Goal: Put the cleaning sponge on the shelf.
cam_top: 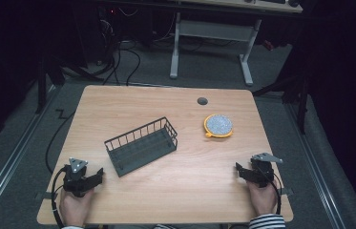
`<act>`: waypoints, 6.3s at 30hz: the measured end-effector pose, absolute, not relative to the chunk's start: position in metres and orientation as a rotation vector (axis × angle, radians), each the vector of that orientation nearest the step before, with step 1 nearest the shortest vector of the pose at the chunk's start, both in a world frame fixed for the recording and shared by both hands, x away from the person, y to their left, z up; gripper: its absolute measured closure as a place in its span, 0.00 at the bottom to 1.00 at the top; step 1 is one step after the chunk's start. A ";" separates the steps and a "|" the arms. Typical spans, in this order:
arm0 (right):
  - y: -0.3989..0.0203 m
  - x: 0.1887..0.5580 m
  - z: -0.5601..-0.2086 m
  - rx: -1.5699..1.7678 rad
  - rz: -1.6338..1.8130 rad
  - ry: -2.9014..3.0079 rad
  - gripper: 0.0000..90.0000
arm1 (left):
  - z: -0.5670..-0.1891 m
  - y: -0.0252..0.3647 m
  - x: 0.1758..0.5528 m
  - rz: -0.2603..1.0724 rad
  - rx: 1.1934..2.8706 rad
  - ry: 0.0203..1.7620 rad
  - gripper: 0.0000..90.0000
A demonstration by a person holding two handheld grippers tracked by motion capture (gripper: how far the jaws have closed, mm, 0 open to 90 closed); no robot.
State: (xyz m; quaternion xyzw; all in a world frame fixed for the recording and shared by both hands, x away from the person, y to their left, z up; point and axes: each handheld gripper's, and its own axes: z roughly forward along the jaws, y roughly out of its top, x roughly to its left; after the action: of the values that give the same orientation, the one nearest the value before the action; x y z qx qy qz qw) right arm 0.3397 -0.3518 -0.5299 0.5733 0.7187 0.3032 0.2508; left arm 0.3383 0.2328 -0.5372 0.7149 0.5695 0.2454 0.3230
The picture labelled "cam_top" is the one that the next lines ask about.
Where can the metal floor rail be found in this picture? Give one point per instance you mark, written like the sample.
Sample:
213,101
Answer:
317,171
10,165

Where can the person's left hand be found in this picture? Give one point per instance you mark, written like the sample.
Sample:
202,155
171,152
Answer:
74,208

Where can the yellow round scrubber pad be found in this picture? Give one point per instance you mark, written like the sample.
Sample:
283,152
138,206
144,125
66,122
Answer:
218,125

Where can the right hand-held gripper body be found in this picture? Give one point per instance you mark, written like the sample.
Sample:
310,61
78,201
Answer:
263,173

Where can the white-framed background desk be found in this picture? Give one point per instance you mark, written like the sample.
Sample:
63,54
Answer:
213,30

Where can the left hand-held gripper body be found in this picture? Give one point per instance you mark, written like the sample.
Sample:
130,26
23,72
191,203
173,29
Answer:
74,181

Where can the black metal stand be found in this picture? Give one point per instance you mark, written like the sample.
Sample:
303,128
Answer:
301,101
42,82

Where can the person's right hand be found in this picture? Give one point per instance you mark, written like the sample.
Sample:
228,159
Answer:
264,200

